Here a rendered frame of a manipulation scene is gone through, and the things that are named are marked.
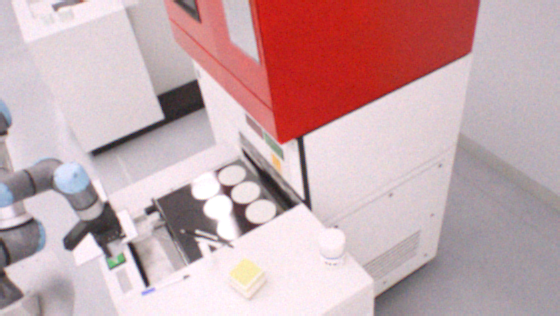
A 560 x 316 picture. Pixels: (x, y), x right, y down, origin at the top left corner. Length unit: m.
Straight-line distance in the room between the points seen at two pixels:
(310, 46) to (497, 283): 1.70
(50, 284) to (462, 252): 1.91
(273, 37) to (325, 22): 0.15
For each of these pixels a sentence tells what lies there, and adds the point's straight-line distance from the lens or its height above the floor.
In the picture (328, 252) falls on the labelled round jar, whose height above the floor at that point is 1.04.
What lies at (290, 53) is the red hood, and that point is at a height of 1.48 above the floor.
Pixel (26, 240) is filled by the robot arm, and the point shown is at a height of 0.99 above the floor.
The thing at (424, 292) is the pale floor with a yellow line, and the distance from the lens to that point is 2.38.
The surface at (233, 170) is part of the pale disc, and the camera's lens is 1.67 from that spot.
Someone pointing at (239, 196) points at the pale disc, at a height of 0.90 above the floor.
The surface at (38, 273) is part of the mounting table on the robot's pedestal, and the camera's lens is 1.77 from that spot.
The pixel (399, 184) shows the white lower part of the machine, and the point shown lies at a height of 0.78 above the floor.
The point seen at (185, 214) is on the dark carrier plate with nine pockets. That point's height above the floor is 0.90.
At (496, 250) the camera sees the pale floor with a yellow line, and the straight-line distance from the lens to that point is 2.60.
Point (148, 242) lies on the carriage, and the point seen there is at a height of 0.88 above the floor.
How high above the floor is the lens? 2.02
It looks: 42 degrees down
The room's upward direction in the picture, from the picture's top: 10 degrees counter-clockwise
